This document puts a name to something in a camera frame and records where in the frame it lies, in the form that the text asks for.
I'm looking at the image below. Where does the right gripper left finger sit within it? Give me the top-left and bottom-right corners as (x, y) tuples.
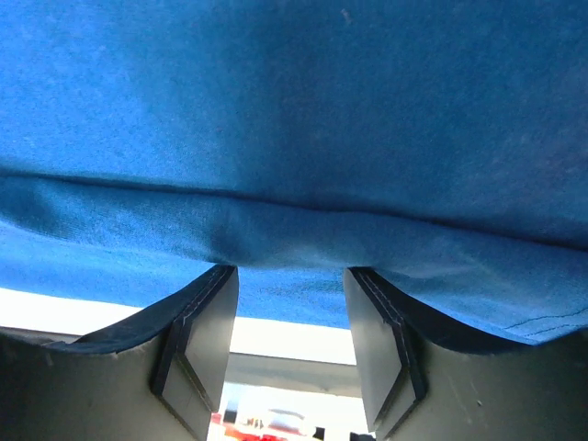
(1, 266), (239, 440)

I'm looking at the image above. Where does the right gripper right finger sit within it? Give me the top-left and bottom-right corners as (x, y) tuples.
(344, 267), (587, 440)

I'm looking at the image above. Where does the blue printed t-shirt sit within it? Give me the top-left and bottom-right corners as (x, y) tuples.
(1, 1), (587, 345)

